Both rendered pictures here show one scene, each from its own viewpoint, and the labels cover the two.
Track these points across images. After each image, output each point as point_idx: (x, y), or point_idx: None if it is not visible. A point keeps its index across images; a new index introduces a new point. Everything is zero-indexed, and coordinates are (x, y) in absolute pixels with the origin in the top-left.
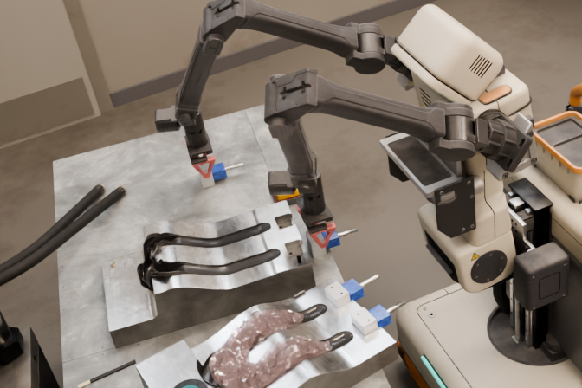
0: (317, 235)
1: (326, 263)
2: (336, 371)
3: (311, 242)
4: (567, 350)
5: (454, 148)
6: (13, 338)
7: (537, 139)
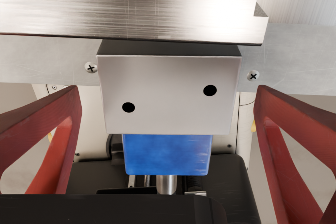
0: (156, 113)
1: (60, 47)
2: None
3: (96, 58)
4: (98, 168)
5: None
6: None
7: None
